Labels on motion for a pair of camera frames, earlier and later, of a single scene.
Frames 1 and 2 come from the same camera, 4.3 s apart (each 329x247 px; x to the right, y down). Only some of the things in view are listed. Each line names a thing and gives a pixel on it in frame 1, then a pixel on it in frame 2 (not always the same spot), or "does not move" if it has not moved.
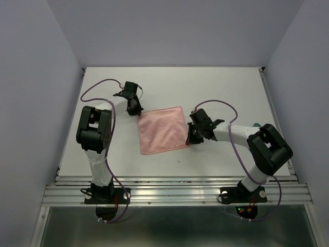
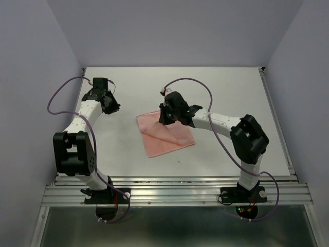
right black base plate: [237, 194] does not move
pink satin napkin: [162, 129] does not move
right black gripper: [191, 139] -> [163, 119]
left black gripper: [138, 111] -> [115, 107]
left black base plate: [106, 196] does not move
